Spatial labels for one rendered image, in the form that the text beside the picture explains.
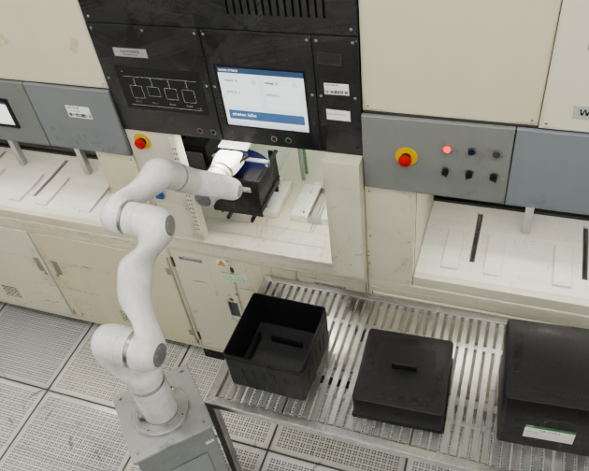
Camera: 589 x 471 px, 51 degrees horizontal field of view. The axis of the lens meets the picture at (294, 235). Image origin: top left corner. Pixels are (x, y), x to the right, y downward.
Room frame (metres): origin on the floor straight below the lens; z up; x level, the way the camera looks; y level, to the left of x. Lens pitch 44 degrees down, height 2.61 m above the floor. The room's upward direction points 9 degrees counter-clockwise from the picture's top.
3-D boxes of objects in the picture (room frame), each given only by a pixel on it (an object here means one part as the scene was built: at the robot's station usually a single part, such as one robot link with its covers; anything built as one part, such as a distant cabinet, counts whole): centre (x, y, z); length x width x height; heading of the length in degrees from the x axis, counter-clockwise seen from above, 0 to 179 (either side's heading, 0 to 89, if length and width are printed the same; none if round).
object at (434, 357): (1.13, -0.29, 0.83); 0.29 x 0.29 x 0.13; 68
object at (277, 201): (2.07, 0.11, 0.89); 0.22 x 0.21 x 0.04; 155
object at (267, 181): (1.97, 0.16, 1.10); 0.24 x 0.20 x 0.32; 65
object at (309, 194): (1.96, -0.13, 0.89); 0.22 x 0.21 x 0.04; 155
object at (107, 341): (1.19, 0.57, 1.07); 0.19 x 0.12 x 0.24; 64
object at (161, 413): (1.18, 0.54, 0.85); 0.19 x 0.19 x 0.18
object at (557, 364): (0.97, -0.70, 0.89); 0.29 x 0.29 x 0.25; 69
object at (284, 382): (1.31, 0.11, 0.85); 0.28 x 0.28 x 0.17; 64
